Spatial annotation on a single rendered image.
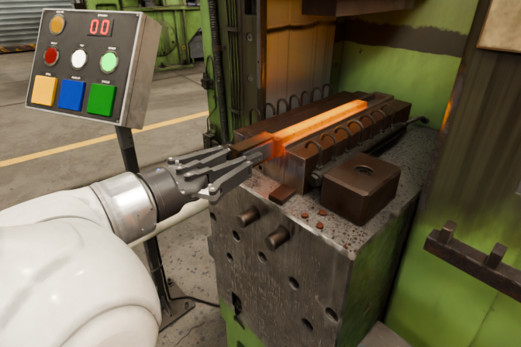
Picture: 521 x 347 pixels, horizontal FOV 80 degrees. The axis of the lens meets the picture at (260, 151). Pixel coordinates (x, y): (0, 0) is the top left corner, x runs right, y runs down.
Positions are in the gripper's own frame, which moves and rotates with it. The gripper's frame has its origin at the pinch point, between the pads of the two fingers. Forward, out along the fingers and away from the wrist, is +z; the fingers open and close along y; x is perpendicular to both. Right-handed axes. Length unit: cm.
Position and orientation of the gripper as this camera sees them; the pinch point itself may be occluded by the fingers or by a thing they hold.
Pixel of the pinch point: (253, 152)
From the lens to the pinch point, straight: 55.5
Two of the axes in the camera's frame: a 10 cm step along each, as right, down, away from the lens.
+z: 7.3, -3.2, 6.0
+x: 0.0, -8.8, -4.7
